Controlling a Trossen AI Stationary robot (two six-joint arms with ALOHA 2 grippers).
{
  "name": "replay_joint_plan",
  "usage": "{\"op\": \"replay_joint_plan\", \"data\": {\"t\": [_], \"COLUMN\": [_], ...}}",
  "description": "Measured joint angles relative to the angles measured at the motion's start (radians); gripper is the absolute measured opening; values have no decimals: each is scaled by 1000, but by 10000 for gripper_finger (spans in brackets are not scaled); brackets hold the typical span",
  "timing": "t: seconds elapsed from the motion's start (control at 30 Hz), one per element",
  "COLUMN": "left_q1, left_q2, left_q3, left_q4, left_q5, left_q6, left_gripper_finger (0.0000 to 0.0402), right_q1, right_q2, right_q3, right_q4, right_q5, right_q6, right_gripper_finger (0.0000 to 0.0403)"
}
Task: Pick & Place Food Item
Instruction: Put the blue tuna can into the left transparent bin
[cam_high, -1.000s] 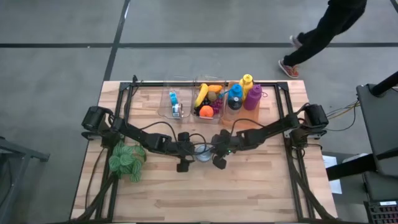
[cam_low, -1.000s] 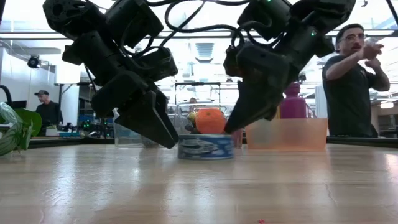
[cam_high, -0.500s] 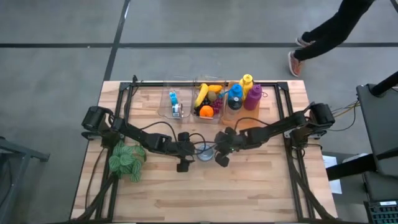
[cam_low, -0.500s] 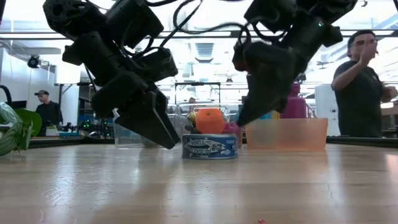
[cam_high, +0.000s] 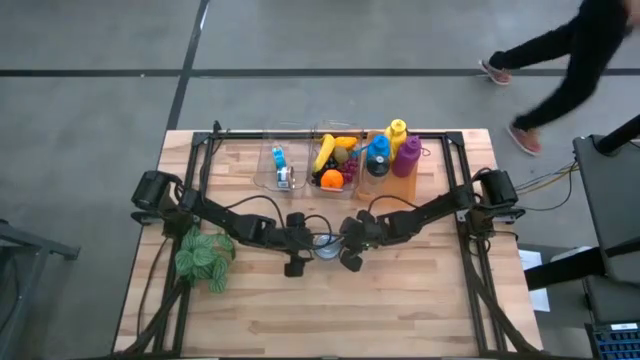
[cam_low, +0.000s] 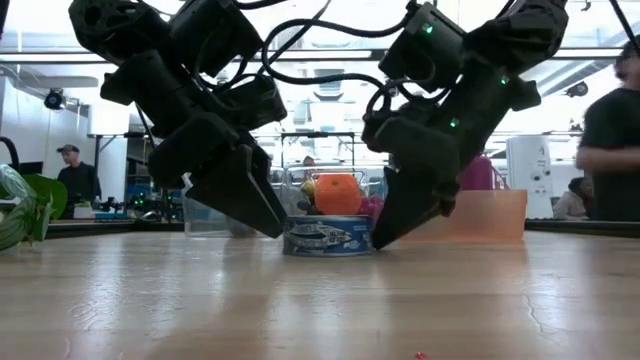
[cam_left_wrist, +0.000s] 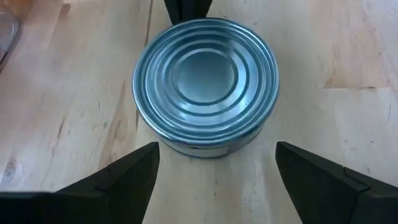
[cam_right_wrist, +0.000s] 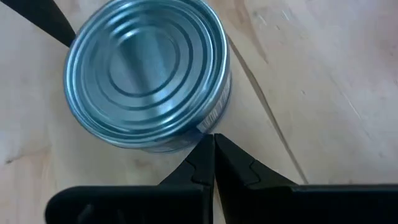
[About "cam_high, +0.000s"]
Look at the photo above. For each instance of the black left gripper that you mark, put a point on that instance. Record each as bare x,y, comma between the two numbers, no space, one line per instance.
295,240

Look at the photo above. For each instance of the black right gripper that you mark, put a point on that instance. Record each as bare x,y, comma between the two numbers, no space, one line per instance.
360,232

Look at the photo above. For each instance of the wide tin can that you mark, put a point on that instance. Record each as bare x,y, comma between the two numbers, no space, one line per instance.
327,248

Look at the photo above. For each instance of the orange fruit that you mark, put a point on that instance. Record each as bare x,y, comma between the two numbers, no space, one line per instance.
332,180

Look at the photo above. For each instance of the dark purple grape bunch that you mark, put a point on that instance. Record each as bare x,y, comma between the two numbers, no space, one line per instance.
320,170

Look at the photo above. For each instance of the red grape bunch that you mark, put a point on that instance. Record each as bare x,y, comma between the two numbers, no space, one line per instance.
350,167

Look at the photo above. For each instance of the clear bottle with black cap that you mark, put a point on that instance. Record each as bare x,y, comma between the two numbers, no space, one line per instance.
378,166

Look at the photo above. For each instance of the brown kiwi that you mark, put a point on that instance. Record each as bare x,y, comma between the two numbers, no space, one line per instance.
341,155

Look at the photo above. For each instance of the yellow banana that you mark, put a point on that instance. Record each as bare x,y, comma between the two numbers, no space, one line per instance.
325,150

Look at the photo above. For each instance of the blue plastic bottle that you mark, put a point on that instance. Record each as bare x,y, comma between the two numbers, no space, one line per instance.
378,147

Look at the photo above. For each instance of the magenta plastic bottle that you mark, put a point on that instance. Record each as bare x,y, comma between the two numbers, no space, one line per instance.
406,156

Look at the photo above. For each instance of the yellow plastic bottle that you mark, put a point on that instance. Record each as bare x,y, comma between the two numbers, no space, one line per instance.
397,135

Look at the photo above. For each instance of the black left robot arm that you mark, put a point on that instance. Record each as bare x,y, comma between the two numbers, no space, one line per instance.
225,220

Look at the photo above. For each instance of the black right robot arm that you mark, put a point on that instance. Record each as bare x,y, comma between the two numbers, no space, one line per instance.
430,212

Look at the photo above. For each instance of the clear plastic bin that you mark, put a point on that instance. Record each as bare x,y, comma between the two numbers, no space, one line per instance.
336,194
265,170

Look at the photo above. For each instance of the orange translucent bin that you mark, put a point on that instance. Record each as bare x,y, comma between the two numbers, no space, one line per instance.
395,192

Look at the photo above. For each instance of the green potted plant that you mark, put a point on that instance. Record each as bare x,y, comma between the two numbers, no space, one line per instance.
200,257

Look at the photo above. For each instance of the white paper sheet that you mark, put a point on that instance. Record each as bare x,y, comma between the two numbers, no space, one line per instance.
532,280

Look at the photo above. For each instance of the black side table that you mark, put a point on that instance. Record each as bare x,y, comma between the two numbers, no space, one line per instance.
610,210

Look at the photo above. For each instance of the grey metal table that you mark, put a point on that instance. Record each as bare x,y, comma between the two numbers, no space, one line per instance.
30,250

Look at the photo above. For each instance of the person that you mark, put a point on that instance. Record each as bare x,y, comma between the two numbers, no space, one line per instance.
585,55

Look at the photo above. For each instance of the black aluminium table frame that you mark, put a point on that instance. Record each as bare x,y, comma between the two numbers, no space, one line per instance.
452,155

